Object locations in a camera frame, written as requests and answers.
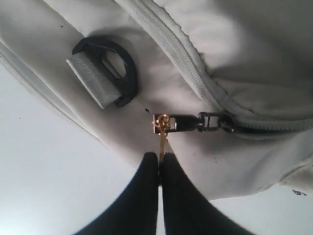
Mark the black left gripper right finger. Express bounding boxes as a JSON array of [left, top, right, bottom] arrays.
[[161, 153, 252, 235]]

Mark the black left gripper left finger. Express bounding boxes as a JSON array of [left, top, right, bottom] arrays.
[[77, 152, 159, 235]]

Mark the gold zipper pull charm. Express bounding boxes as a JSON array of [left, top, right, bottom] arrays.
[[152, 114, 174, 164]]

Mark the cream fabric duffel bag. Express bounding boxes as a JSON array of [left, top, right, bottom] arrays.
[[0, 0, 313, 199]]

